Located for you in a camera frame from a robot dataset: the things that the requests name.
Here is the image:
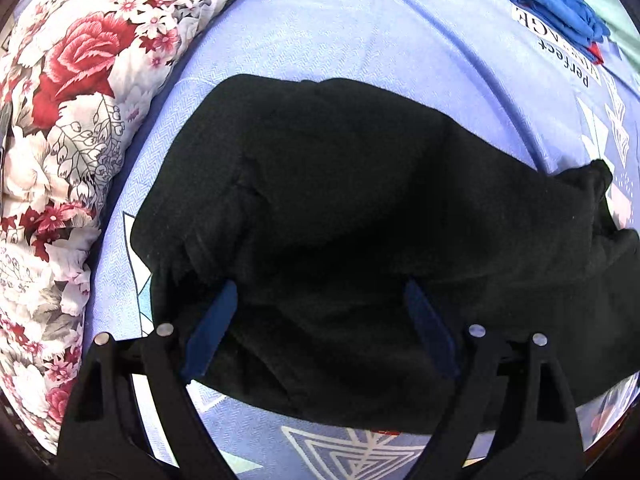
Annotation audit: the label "blue printed bed sheet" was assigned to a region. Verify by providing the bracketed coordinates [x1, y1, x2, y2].
[82, 0, 640, 480]

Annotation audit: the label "black pants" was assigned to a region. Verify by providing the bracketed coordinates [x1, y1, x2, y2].
[131, 74, 640, 435]

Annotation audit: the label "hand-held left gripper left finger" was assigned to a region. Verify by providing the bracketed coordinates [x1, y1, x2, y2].
[56, 280, 239, 480]

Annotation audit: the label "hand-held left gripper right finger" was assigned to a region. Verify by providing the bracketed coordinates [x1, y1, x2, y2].
[404, 280, 587, 480]

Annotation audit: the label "floral quilt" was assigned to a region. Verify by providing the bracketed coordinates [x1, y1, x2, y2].
[0, 0, 273, 453]

